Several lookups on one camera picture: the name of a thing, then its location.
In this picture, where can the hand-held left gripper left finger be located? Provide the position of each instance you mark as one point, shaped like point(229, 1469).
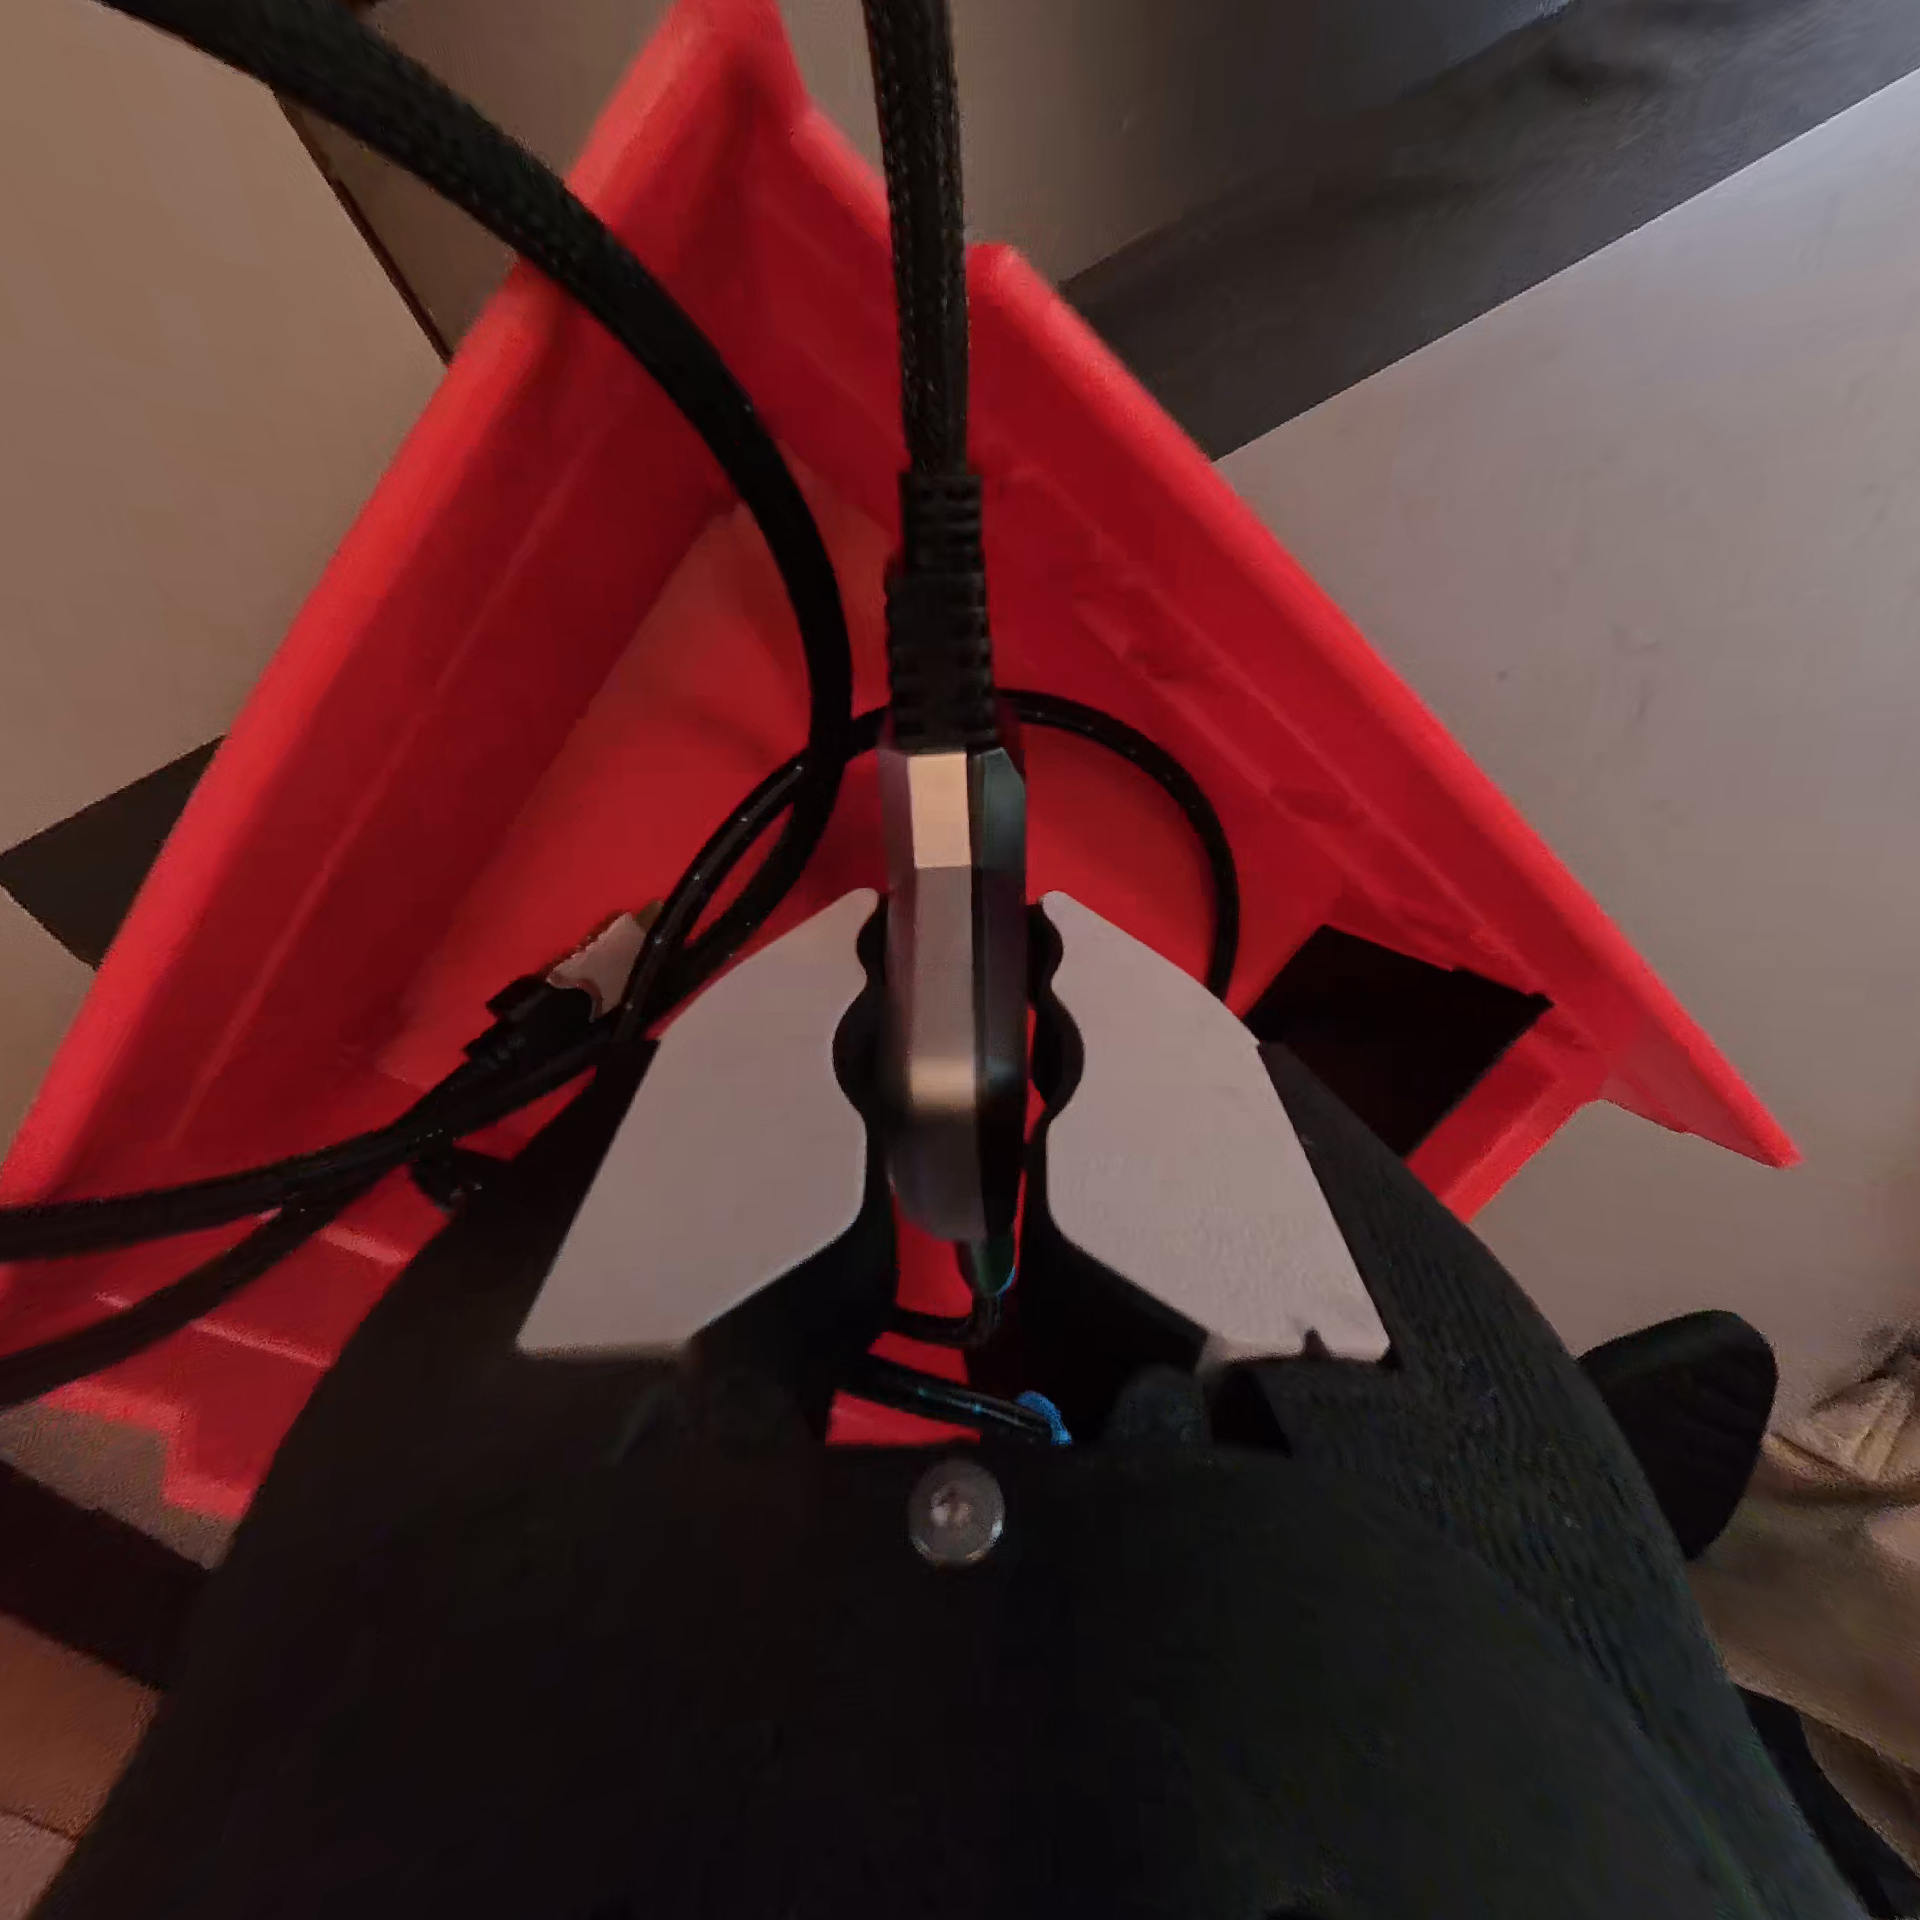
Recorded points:
point(707, 1170)

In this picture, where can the black chair armrest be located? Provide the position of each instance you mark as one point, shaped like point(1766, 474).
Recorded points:
point(1696, 1411)

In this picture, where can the person's torso in beige hoodie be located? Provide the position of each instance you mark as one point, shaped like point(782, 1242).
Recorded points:
point(1831, 1546)

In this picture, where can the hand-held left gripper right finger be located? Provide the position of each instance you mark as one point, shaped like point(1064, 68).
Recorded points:
point(1199, 1170)

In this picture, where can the red storage bin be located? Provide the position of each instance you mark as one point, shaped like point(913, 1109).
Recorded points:
point(1199, 673)

